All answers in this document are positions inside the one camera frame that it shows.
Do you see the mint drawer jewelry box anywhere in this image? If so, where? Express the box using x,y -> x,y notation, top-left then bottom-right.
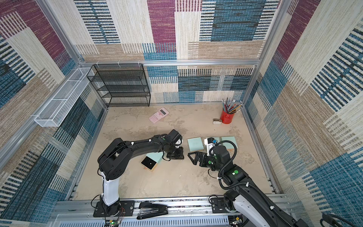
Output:
221,136 -> 239,150

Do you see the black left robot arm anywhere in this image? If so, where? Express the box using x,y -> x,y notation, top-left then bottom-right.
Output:
93,130 -> 184,218

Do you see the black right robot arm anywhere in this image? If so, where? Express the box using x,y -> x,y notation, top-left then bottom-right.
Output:
188,141 -> 308,227

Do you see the white tape dispenser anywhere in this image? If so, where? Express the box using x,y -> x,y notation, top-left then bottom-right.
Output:
213,118 -> 223,125

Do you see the pink calculator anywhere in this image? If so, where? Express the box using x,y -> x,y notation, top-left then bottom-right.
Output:
149,107 -> 169,124

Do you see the red pencil cup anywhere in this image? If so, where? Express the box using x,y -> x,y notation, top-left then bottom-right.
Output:
220,110 -> 234,124

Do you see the black stapler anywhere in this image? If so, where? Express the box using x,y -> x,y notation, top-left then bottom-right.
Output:
137,202 -> 168,220

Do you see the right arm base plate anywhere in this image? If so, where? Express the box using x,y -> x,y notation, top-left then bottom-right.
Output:
208,195 -> 236,213

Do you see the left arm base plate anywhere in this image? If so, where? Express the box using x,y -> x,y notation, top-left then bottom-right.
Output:
93,200 -> 135,218

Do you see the black wire shelf rack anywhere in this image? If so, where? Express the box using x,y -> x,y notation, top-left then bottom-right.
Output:
87,63 -> 151,108

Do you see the white mesh wall basket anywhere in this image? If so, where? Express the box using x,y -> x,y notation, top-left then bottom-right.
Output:
35,68 -> 90,127

